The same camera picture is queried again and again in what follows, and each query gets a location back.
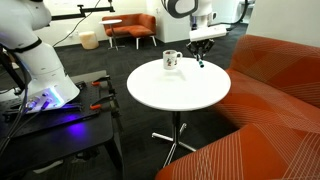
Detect white mug with red print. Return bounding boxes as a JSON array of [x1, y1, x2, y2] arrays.
[[162, 49, 184, 71]]

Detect large orange patterned sofa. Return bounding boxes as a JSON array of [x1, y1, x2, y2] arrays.
[[154, 34, 320, 180]]

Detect beige cylindrical stool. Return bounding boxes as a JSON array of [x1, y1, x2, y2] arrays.
[[78, 30, 100, 51]]

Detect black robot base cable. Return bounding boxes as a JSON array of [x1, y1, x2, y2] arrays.
[[0, 56, 34, 154], [6, 98, 51, 138]]

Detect black workbench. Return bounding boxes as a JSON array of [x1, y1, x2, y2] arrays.
[[0, 69, 125, 180]]

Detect orange handled black clamp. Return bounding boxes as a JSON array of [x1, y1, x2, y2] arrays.
[[89, 93, 121, 118], [90, 75, 116, 96]]

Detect small orange sofa white legs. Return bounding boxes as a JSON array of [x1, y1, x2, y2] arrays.
[[101, 13, 158, 50]]

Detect round white pedestal table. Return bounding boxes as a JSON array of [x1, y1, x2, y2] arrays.
[[126, 57, 232, 169]]

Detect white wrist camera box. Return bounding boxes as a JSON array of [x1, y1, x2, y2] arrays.
[[189, 26, 228, 42]]

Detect black stand pole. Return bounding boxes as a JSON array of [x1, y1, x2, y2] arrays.
[[0, 49, 27, 96]]

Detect thin black hanging cable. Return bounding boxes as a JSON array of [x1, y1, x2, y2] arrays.
[[52, 0, 102, 48]]

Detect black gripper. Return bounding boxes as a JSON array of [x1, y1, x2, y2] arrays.
[[186, 39, 215, 62]]

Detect white power strip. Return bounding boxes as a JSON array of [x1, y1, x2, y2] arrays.
[[32, 159, 64, 175]]

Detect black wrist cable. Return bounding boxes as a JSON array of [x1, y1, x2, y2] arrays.
[[216, 0, 250, 27]]

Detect small round white side table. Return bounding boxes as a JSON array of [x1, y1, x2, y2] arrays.
[[98, 18, 127, 52]]

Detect green and white marker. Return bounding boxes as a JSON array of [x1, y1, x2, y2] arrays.
[[197, 54, 206, 69]]

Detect black camera boom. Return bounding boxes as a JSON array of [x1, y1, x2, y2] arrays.
[[49, 0, 117, 22]]

